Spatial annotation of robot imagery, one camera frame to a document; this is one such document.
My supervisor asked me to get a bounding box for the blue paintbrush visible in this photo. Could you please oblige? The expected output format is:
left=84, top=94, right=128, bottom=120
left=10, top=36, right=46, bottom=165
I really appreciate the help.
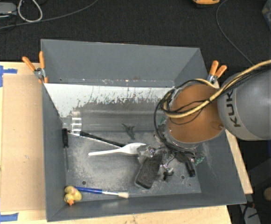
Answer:
left=74, top=186, right=130, bottom=199

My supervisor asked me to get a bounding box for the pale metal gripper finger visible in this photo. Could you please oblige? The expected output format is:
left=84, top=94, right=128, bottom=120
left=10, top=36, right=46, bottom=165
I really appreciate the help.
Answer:
left=162, top=163, right=174, bottom=181
left=137, top=146, right=156, bottom=159

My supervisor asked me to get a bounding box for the dark grey sponge block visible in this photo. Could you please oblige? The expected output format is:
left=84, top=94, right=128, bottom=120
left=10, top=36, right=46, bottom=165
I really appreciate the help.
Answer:
left=134, top=153, right=163, bottom=189

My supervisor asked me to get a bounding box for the yellow rubber duck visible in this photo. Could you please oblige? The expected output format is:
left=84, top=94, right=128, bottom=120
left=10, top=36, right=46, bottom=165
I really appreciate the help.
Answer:
left=63, top=185, right=83, bottom=206

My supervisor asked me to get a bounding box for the black thin stick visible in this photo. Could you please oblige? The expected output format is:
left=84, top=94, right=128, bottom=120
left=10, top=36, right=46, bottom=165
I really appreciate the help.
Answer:
left=79, top=131, right=127, bottom=147

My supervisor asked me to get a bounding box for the white plastic fork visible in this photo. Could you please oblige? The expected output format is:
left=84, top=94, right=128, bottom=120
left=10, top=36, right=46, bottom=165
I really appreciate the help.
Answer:
left=88, top=142, right=147, bottom=157

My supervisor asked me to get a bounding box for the black cylinder on white bracket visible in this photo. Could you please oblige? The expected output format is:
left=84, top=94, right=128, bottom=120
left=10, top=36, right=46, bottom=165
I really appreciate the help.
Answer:
left=185, top=159, right=196, bottom=178

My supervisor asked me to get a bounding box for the brown cardboard board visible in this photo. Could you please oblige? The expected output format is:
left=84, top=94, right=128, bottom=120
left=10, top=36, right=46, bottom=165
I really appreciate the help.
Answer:
left=0, top=73, right=46, bottom=212

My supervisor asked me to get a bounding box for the grey metal bin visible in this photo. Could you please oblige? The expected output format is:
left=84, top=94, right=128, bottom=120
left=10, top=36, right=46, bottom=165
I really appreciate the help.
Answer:
left=40, top=38, right=247, bottom=222

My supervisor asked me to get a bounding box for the dark green toy animal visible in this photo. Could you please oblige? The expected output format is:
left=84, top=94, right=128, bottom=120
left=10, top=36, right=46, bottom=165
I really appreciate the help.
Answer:
left=122, top=123, right=136, bottom=140

